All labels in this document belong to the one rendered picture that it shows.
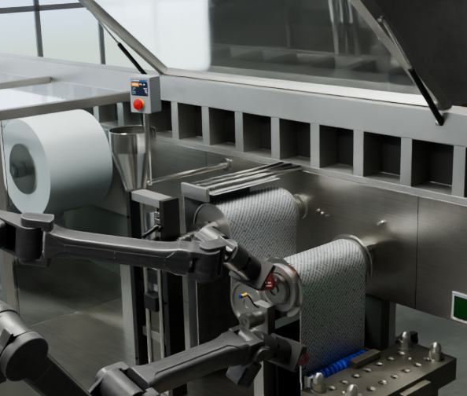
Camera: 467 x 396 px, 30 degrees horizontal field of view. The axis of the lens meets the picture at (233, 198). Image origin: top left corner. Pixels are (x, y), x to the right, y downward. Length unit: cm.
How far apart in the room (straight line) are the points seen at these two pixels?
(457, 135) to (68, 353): 130
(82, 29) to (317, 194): 365
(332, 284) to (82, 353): 87
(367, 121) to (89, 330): 113
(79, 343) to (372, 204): 101
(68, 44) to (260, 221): 367
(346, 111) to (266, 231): 37
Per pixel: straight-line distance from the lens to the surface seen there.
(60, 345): 275
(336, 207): 239
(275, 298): 212
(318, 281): 213
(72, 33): 582
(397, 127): 222
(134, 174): 263
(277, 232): 233
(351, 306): 224
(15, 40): 556
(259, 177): 234
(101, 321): 289
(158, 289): 229
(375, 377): 219
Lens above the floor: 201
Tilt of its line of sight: 15 degrees down
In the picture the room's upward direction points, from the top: 2 degrees counter-clockwise
